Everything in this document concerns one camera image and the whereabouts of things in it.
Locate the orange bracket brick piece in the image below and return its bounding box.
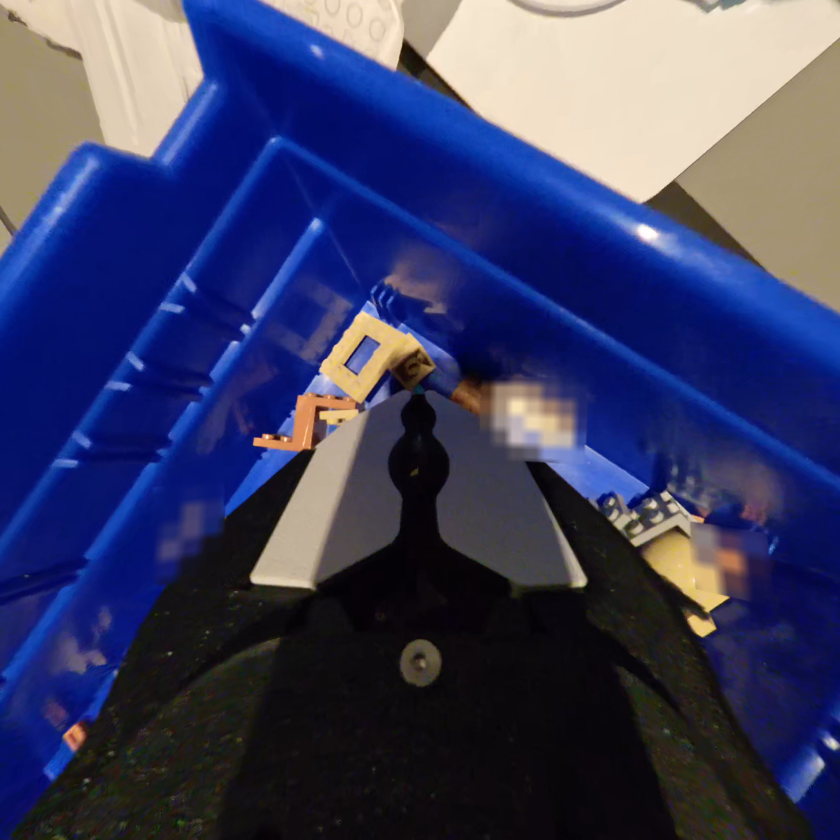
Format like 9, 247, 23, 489
252, 394, 349, 452

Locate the light grey studded brick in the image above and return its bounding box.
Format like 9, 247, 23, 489
596, 490, 694, 547

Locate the dark blue toothed piece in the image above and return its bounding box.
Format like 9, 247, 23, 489
369, 281, 412, 326

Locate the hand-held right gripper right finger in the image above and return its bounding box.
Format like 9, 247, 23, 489
423, 392, 589, 591

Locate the blue plastic bin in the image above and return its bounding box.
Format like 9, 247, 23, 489
0, 0, 840, 840

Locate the dark printed tile piece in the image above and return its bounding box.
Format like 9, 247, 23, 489
394, 348, 436, 390

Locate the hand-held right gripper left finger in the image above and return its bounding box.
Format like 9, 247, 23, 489
249, 392, 421, 592

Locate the tan frame brick piece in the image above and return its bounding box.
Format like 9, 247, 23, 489
319, 311, 412, 403

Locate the flat white paper sheet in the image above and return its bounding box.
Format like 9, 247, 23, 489
427, 0, 840, 204

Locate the tan slope brick piece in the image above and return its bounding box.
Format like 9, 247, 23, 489
640, 530, 731, 639

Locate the blue and brown figure piece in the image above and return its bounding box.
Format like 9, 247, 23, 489
430, 363, 488, 416

